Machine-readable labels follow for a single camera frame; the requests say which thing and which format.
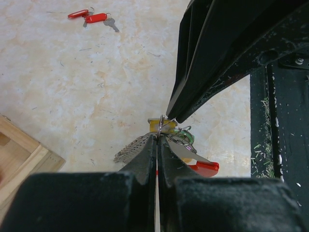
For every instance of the red handled metal key organizer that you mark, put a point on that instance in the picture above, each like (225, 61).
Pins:
(188, 154)

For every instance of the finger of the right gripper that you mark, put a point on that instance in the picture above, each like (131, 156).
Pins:
(251, 34)
(197, 39)

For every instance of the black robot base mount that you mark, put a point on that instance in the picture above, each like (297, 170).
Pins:
(279, 94)

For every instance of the red tagged key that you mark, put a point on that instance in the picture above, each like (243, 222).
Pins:
(82, 13)
(102, 17)

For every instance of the yellow tagged key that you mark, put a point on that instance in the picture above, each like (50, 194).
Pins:
(166, 125)

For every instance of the red tagged key near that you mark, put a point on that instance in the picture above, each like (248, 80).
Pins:
(102, 17)

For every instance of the wooden clothes rack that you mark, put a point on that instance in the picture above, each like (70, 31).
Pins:
(20, 156)

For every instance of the red tagged key far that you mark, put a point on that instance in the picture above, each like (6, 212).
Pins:
(82, 13)

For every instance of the green tagged key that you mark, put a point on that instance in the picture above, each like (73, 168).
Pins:
(182, 136)

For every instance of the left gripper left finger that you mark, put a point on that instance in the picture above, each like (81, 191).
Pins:
(122, 201)

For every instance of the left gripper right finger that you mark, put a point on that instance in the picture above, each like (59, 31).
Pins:
(192, 203)

